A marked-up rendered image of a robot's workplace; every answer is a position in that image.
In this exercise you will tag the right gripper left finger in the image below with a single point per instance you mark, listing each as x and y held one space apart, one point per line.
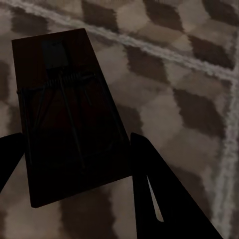
11 151

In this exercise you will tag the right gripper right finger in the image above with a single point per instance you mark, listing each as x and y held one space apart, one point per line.
183 218

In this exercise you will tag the mousetrap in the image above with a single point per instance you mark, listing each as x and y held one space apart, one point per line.
74 139

